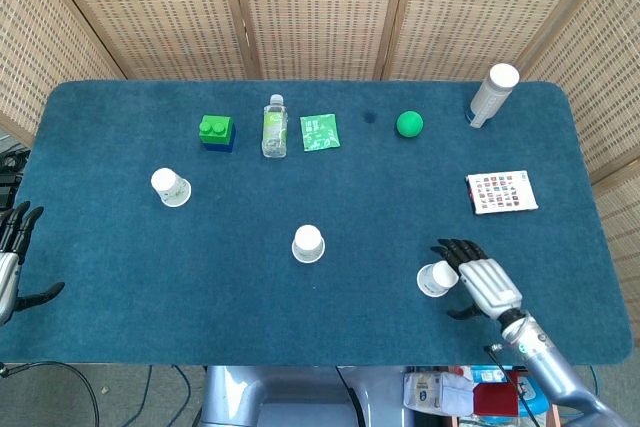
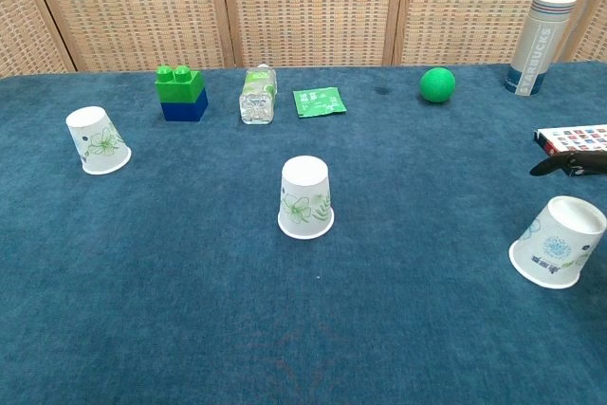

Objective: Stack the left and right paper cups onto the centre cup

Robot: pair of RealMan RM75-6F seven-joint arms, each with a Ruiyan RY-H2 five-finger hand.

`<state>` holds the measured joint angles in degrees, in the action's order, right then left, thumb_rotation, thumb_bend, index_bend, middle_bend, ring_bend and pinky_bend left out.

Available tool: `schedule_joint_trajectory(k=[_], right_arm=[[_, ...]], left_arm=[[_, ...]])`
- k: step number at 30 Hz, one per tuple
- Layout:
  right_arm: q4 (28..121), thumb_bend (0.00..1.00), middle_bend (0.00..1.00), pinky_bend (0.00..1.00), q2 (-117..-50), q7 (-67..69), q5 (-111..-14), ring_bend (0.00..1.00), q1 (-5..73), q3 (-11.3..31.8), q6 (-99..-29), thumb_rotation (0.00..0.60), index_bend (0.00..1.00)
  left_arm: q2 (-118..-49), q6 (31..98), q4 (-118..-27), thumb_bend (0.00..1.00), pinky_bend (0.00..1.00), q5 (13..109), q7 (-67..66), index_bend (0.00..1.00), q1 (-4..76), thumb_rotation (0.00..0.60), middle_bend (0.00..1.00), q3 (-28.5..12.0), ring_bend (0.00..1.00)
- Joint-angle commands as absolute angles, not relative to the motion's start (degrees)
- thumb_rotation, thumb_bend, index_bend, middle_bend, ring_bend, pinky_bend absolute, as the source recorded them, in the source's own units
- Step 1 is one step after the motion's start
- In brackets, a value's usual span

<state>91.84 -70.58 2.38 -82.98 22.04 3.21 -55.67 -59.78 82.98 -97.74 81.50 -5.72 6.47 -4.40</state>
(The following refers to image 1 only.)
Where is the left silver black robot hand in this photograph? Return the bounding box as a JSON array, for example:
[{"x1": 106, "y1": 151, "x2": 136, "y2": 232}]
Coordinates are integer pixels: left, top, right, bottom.
[{"x1": 0, "y1": 200, "x2": 67, "y2": 327}]

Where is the flag print card box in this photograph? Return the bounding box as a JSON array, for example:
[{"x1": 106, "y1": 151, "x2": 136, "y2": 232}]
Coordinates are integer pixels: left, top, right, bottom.
[{"x1": 465, "y1": 170, "x2": 539, "y2": 216}]

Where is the blue carpet table mat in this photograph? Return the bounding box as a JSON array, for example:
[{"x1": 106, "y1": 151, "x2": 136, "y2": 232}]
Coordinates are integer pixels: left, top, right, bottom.
[{"x1": 0, "y1": 79, "x2": 635, "y2": 367}]

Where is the blue floor cable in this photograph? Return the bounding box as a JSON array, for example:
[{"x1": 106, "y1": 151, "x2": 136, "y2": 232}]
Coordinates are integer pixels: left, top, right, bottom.
[{"x1": 130, "y1": 365, "x2": 202, "y2": 427}]

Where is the green toy building brick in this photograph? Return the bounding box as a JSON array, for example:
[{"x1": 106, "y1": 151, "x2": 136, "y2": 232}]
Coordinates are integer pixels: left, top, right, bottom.
[{"x1": 198, "y1": 114, "x2": 233, "y2": 144}]

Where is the green foil sachet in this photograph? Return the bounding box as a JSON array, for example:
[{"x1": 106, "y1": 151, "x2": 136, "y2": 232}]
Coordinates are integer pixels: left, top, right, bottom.
[{"x1": 299, "y1": 114, "x2": 341, "y2": 153}]

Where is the white floral paper cup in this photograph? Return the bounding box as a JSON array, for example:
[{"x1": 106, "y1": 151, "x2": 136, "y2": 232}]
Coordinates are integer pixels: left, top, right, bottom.
[
  {"x1": 291, "y1": 224, "x2": 327, "y2": 265},
  {"x1": 416, "y1": 260, "x2": 460, "y2": 298},
  {"x1": 150, "y1": 167, "x2": 193, "y2": 209}
]

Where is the black equipment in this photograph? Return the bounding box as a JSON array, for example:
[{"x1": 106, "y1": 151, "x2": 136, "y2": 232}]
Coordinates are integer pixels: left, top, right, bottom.
[{"x1": 0, "y1": 145, "x2": 32, "y2": 209}]

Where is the white cardboard box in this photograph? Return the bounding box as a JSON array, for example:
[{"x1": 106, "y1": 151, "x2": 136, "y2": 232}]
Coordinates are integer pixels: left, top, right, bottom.
[{"x1": 402, "y1": 371, "x2": 475, "y2": 417}]

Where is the grey robot torso base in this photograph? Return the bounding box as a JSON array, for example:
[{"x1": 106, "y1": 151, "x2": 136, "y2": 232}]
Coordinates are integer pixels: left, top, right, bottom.
[{"x1": 199, "y1": 365, "x2": 416, "y2": 427}]

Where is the white Starbucks tumbler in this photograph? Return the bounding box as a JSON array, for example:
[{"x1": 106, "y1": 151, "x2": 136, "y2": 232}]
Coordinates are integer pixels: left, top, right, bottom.
[{"x1": 468, "y1": 63, "x2": 521, "y2": 129}]

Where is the blue plastic bin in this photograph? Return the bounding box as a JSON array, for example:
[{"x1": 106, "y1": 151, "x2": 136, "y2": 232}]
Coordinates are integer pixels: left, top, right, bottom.
[{"x1": 472, "y1": 366, "x2": 552, "y2": 417}]

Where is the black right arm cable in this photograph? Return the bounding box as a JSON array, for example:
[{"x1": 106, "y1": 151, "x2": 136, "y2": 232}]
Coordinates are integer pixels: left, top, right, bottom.
[{"x1": 483, "y1": 343, "x2": 540, "y2": 427}]

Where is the green ball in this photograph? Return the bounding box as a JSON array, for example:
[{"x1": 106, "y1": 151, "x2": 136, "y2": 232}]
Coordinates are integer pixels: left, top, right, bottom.
[{"x1": 396, "y1": 110, "x2": 425, "y2": 139}]

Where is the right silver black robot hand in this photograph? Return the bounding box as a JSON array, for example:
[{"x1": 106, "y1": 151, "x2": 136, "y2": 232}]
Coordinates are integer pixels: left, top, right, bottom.
[{"x1": 430, "y1": 238, "x2": 524, "y2": 322}]

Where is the red box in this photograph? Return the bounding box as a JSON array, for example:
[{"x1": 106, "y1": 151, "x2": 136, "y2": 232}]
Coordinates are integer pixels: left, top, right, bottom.
[{"x1": 472, "y1": 381, "x2": 521, "y2": 417}]

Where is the woven bamboo folding screen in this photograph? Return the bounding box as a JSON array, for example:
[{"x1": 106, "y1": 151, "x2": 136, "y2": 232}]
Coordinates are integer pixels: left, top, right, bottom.
[{"x1": 0, "y1": 0, "x2": 640, "y2": 329}]

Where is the black floor cable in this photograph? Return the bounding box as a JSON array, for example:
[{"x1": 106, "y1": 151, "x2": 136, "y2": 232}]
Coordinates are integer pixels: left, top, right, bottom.
[{"x1": 0, "y1": 360, "x2": 101, "y2": 427}]

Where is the clear plastic water bottle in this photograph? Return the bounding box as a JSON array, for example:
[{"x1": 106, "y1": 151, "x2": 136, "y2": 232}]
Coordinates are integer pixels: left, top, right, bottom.
[{"x1": 260, "y1": 93, "x2": 290, "y2": 159}]

